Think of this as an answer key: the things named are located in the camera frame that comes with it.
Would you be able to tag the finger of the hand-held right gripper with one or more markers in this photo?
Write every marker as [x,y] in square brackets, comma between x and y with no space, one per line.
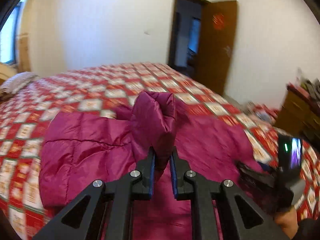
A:
[255,176]

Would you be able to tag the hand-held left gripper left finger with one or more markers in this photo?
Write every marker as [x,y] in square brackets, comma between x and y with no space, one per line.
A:
[152,177]

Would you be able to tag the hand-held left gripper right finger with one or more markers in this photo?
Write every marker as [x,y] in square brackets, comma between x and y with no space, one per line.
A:
[173,177]

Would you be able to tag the magenta puffer jacket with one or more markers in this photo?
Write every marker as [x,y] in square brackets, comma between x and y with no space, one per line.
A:
[87,142]

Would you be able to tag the person's right hand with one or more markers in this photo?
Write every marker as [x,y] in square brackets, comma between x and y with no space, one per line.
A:
[286,222]

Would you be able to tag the wooden dresser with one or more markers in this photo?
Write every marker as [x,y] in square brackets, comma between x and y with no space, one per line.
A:
[295,115]

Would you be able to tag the brown wooden door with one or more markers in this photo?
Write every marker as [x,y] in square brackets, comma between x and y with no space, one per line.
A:
[216,62]

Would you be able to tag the red checkered bed blanket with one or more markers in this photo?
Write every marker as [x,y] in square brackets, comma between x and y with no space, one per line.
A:
[50,92]

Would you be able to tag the red door decoration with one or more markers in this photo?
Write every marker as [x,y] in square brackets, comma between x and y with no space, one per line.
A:
[218,20]

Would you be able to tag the patterned pillow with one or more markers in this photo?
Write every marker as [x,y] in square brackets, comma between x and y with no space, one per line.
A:
[18,81]

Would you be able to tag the beige curtain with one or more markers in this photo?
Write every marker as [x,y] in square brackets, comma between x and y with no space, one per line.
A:
[26,42]

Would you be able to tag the window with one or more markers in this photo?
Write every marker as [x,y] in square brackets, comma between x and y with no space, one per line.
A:
[10,35]

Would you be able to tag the dark door frame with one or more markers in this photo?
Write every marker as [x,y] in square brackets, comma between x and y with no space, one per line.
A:
[173,30]

